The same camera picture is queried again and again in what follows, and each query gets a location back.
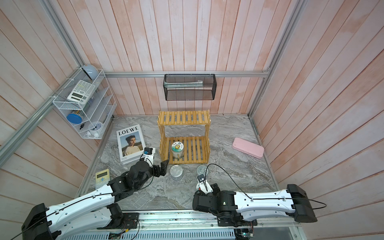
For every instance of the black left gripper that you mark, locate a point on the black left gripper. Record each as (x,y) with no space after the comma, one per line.
(163,172)

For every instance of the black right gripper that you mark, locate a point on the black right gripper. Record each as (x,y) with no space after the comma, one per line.
(199,194)

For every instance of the white label tin can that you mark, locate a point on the white label tin can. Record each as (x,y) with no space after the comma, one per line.
(176,172)

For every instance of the sunflower label seed jar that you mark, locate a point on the sunflower label seed jar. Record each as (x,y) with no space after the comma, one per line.
(177,150)

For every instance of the purple label tin can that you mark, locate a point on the purple label tin can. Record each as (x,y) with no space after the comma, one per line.
(202,170)

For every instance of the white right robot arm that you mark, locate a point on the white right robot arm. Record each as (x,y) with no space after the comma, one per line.
(292,202)

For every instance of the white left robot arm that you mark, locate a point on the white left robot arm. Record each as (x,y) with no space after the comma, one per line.
(97,209)

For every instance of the wooden two-tier shelf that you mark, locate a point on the wooden two-tier shelf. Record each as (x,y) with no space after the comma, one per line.
(196,148)

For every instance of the Loewe magazine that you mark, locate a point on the Loewe magazine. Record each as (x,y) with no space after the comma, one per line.
(131,144)

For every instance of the green yellow calculator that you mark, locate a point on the green yellow calculator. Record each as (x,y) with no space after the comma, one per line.
(102,178)

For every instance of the pink flat case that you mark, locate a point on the pink flat case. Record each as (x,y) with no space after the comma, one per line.
(248,148)

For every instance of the box in black basket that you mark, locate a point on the box in black basket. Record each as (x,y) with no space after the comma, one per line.
(198,84)

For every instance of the blue lid container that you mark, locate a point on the blue lid container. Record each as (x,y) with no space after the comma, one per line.
(74,118)

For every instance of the white calculator on rack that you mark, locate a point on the white calculator on rack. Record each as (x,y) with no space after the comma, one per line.
(81,93)

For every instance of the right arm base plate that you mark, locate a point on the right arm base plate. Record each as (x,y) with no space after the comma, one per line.
(236,221)

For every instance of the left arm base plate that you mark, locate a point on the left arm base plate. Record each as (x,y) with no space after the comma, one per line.
(123,221)

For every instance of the black wire mesh basket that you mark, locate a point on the black wire mesh basket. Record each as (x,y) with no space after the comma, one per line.
(207,92)

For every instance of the white wire wall rack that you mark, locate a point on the white wire wall rack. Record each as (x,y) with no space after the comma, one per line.
(99,108)

